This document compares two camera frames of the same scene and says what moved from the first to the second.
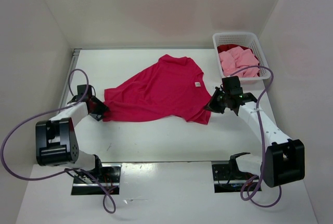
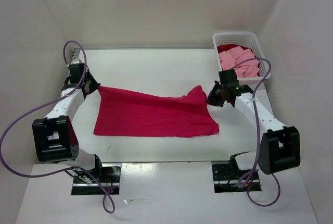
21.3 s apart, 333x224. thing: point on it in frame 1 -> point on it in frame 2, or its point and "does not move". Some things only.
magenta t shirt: [173, 87] -> [122, 112]
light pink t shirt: [237, 58] does not move
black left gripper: [98, 108] -> [92, 85]
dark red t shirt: [224, 48] does not move
